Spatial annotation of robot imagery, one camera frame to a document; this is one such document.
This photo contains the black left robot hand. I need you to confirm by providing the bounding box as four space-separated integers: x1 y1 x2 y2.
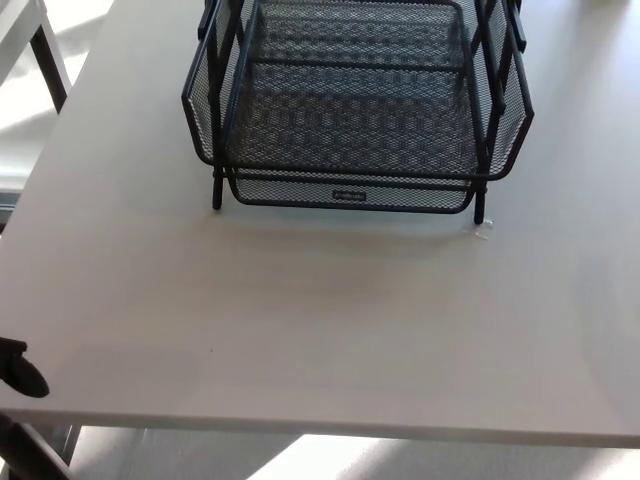
0 337 51 399

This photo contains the wide black mesh tray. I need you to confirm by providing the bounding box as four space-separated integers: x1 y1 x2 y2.
180 0 535 182

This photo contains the grey metal table leg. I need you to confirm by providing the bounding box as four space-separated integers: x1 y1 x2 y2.
49 424 84 464

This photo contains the dark metal table brace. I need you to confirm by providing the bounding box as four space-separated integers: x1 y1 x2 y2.
0 422 71 480

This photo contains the white side table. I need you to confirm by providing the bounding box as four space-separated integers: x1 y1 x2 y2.
0 0 69 114

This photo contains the black mesh tray with label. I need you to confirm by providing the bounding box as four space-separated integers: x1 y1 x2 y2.
222 167 489 216

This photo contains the small black mesh tray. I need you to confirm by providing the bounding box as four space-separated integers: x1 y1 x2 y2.
244 0 474 71

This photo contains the clear tape piece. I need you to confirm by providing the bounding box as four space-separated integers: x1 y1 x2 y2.
467 217 496 242

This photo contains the black metal tray rack frame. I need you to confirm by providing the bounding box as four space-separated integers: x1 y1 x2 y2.
197 0 527 225

